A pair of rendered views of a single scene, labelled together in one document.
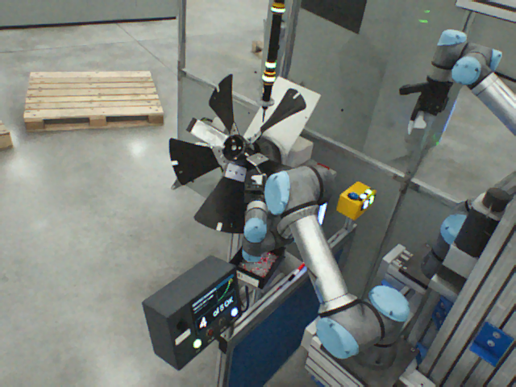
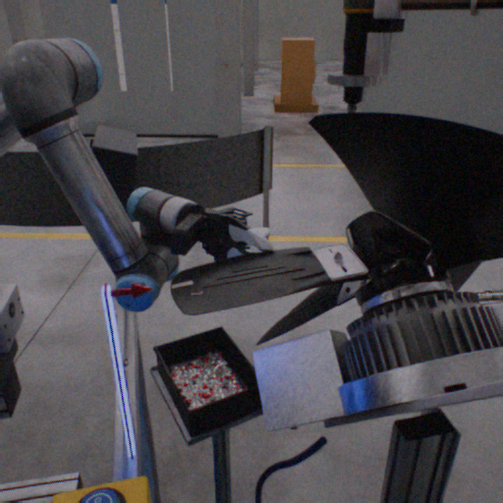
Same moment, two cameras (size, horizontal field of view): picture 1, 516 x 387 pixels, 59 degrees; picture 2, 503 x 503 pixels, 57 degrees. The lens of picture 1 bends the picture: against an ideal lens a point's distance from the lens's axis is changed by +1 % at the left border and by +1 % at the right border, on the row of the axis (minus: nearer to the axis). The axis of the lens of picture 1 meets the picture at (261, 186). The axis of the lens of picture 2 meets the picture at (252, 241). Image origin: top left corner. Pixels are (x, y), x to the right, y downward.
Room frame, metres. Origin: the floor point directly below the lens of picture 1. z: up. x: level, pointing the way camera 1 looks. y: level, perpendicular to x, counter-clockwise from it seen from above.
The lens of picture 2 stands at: (1.93, -0.53, 1.53)
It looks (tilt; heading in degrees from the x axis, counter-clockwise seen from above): 26 degrees down; 131
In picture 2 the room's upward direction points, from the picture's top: straight up
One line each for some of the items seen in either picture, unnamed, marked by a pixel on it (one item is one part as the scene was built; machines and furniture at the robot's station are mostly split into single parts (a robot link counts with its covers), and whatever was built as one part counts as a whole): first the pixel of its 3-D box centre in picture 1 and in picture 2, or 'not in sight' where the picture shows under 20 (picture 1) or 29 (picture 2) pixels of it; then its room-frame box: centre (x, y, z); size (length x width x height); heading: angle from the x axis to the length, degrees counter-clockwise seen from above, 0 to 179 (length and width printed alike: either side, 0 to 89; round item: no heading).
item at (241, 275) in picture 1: (257, 260); (207, 376); (1.36, -0.03, 0.85); 0.22 x 0.17 x 0.07; 159
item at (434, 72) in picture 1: (440, 72); not in sight; (1.52, -0.54, 1.70); 0.08 x 0.08 x 0.05
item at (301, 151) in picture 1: (293, 150); not in sight; (2.20, -0.15, 0.92); 0.17 x 0.16 x 0.11; 145
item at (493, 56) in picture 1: (478, 60); not in sight; (1.45, -0.62, 1.78); 0.11 x 0.11 x 0.08; 59
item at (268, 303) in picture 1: (297, 277); (128, 426); (1.33, -0.21, 0.82); 0.90 x 0.04 x 0.08; 145
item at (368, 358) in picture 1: (374, 337); not in sight; (0.87, -0.40, 1.09); 0.15 x 0.15 x 0.10
